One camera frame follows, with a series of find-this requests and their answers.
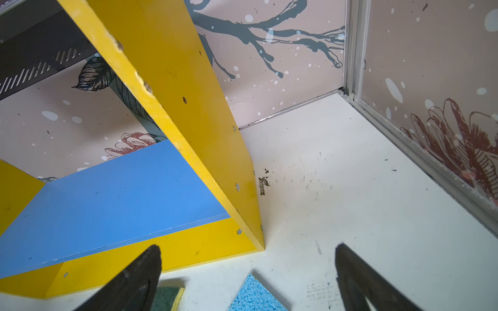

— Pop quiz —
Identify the yellow shelf unit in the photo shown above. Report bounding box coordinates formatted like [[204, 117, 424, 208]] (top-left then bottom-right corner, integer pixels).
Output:
[[1, 1, 253, 299]]

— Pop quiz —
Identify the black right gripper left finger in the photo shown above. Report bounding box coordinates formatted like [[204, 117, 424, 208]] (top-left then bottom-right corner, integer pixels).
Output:
[[77, 245, 162, 311]]

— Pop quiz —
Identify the green yellow scouring sponge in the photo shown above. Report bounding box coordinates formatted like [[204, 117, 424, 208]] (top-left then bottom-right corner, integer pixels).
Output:
[[150, 286, 185, 311]]

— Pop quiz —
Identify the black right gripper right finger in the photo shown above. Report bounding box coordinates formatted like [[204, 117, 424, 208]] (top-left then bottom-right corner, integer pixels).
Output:
[[335, 243, 420, 310]]

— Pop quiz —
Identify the light blue sponge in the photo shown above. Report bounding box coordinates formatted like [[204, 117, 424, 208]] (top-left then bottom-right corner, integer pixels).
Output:
[[228, 274, 287, 311]]

